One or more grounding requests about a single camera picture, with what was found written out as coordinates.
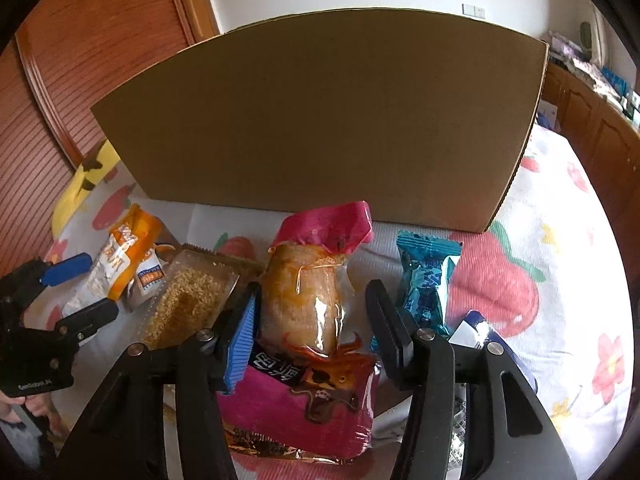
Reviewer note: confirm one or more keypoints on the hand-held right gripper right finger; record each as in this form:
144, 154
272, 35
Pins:
395, 345

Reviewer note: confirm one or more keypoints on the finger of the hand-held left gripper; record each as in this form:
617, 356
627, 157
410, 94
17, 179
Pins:
67, 267
87, 316

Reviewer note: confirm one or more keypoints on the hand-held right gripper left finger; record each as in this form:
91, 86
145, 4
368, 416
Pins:
241, 340

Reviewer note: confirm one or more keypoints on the orange snack packet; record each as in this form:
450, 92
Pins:
120, 260

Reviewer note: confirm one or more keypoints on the clear sesame snack packet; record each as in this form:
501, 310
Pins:
185, 300

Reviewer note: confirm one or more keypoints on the pink chicken snack packet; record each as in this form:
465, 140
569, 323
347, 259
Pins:
305, 285

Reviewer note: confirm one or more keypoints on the brown cardboard box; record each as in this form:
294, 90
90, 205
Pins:
325, 120

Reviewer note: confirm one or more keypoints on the person's left hand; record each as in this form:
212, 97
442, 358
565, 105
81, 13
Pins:
35, 407

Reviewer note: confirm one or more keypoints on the small orange white packet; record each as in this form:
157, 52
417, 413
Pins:
148, 276

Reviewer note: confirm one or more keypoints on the white blue snack packet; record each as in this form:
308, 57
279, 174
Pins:
472, 332

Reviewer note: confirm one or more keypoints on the yellow plush toy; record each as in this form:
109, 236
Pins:
82, 180

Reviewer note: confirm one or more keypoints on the gold foil snack packet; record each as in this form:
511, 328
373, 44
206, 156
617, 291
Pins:
260, 447

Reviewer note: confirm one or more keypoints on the silver printed snack packet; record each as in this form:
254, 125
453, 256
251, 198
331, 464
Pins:
457, 435

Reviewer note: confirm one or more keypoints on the strawberry print bed sheet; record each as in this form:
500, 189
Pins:
555, 260

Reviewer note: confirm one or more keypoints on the wooden wardrobe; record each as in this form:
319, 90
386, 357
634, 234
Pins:
100, 60

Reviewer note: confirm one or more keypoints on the white paper sheet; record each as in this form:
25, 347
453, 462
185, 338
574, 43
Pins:
548, 115

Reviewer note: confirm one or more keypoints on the wooden cabinet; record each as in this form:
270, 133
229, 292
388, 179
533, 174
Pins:
590, 130

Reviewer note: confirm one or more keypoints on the folded patterned cloth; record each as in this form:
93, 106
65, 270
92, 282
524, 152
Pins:
590, 72

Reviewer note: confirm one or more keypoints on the blue box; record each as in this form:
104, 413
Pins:
616, 82

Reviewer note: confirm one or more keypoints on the white wall switch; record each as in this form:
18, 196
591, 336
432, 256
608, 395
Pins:
473, 10

